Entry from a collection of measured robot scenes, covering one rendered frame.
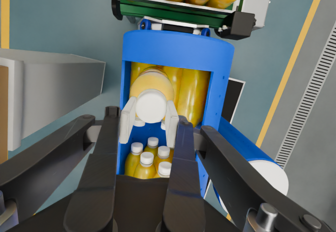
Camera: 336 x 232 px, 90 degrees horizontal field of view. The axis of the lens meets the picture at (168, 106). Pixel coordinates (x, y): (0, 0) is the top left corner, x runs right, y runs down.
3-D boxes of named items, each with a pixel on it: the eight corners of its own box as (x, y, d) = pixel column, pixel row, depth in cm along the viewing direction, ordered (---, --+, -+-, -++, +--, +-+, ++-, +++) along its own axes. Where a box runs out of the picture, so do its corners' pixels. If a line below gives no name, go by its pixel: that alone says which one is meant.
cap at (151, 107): (148, 122, 24) (148, 127, 22) (131, 100, 22) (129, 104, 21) (171, 106, 23) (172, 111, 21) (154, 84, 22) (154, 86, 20)
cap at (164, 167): (155, 173, 46) (156, 167, 45) (161, 166, 49) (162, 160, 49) (168, 178, 44) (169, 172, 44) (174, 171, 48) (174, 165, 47)
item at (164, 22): (160, 35, 59) (161, 28, 47) (161, 28, 59) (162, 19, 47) (188, 39, 60) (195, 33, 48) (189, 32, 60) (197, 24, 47)
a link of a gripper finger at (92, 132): (115, 145, 13) (75, 142, 13) (125, 122, 18) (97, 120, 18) (116, 127, 13) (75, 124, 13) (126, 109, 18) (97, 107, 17)
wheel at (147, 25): (145, 32, 53) (151, 34, 55) (147, 17, 52) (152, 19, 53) (138, 33, 56) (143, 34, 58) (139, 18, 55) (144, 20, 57)
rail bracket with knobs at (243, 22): (213, 38, 63) (224, 33, 53) (217, 17, 61) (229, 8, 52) (238, 41, 64) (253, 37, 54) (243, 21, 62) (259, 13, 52)
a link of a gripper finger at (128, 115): (127, 144, 15) (118, 143, 15) (135, 118, 22) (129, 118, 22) (129, 113, 14) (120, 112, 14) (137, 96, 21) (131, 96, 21)
